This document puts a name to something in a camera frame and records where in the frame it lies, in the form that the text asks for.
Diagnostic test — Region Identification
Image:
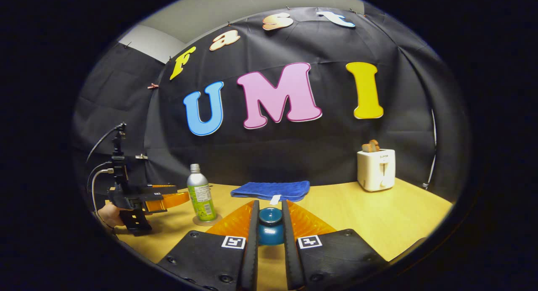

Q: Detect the white toaster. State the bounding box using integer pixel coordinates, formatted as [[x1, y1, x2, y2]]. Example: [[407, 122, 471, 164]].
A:
[[356, 148, 396, 193]]

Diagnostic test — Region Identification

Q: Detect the black backdrop cloth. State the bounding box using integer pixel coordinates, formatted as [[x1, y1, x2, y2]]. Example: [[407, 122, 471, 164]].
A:
[[71, 6, 471, 203]]

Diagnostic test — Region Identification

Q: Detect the grey cable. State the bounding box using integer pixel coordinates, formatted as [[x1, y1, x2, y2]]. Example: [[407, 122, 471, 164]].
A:
[[91, 168, 115, 225]]

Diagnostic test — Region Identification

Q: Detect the silver green-label water bottle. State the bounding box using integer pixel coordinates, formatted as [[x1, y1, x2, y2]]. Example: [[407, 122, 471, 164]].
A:
[[186, 163, 218, 223]]

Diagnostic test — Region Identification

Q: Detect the blue folded cloth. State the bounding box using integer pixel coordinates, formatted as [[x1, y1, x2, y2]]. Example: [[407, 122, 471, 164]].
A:
[[230, 180, 311, 206]]

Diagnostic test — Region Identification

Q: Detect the black cable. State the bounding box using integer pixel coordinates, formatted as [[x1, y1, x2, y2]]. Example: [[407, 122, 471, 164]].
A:
[[86, 122, 127, 164]]

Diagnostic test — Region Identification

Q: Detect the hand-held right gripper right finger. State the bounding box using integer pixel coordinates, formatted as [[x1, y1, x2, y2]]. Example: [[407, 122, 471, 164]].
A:
[[280, 199, 390, 291]]

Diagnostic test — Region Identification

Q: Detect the round brown coaster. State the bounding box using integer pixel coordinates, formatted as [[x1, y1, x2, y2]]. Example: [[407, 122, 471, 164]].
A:
[[193, 214, 222, 227]]

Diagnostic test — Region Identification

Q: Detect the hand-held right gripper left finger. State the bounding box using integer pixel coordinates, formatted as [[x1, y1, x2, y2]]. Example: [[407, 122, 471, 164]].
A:
[[157, 199, 261, 291]]

